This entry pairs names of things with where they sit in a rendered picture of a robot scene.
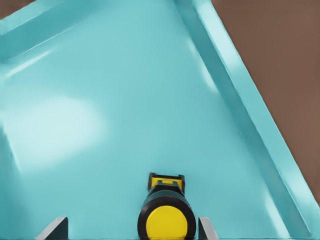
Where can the pale blue-green tray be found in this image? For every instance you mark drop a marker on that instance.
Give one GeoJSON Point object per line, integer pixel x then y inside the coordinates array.
{"type": "Point", "coordinates": [120, 105]}

